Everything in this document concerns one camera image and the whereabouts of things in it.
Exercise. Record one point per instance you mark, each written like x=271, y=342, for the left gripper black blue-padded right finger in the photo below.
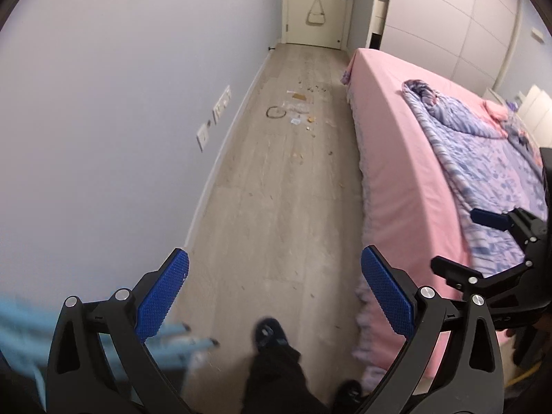
x=450, y=361

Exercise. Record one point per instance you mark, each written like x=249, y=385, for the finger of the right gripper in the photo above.
x=490, y=219
x=457, y=271

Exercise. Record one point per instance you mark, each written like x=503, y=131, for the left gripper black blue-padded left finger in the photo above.
x=79, y=377

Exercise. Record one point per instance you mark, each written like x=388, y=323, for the clear plastic wrap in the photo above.
x=297, y=106

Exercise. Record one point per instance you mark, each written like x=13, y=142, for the white bedroom door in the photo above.
x=330, y=35

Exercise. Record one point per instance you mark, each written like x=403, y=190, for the purple floral duvet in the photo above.
x=487, y=167

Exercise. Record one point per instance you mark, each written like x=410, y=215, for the pink bed mattress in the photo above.
x=410, y=211

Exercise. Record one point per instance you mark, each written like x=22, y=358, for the black trouser leg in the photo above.
x=277, y=384

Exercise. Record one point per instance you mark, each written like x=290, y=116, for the black slipper with face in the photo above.
x=269, y=333

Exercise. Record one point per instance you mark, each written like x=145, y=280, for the white wardrobe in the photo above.
x=466, y=41

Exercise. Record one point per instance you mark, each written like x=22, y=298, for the beige hanging handbag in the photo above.
x=316, y=15

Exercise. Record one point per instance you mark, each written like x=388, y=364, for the white wall switch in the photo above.
x=203, y=135

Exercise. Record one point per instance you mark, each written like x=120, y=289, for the white wall socket panel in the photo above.
x=221, y=105

